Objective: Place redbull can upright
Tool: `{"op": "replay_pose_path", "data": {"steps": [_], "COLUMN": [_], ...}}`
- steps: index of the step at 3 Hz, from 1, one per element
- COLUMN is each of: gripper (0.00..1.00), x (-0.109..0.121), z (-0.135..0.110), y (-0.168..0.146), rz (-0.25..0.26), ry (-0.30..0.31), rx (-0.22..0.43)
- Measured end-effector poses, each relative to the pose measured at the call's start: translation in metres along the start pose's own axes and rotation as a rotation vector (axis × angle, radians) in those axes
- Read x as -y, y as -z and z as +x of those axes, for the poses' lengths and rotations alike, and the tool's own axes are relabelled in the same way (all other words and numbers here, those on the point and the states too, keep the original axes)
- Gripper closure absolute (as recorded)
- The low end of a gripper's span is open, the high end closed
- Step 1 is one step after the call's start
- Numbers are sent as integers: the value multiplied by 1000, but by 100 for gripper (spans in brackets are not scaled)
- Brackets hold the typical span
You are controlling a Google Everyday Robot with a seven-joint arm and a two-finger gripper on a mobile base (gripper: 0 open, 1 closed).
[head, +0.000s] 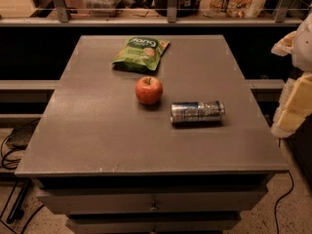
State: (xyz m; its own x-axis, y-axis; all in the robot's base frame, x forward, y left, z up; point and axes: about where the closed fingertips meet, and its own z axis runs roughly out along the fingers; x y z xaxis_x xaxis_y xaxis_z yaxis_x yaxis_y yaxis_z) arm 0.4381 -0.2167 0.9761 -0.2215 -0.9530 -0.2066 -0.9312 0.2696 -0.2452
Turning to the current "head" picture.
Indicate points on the silver blue redbull can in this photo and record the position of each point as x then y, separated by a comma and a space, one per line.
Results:
196, 111

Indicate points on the metal shelf rail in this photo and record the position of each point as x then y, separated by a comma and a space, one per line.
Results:
137, 13

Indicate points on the green snack bag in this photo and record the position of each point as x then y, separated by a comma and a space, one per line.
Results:
141, 54

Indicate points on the grey drawer cabinet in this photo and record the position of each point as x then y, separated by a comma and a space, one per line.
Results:
114, 166

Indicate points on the colourful snack bag on shelf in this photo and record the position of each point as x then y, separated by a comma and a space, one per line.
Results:
237, 9

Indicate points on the red apple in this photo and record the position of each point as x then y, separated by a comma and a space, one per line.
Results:
148, 90

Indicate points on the clear plastic container on shelf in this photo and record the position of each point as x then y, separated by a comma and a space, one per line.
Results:
102, 8

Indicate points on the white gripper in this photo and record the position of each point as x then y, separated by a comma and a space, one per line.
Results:
303, 51

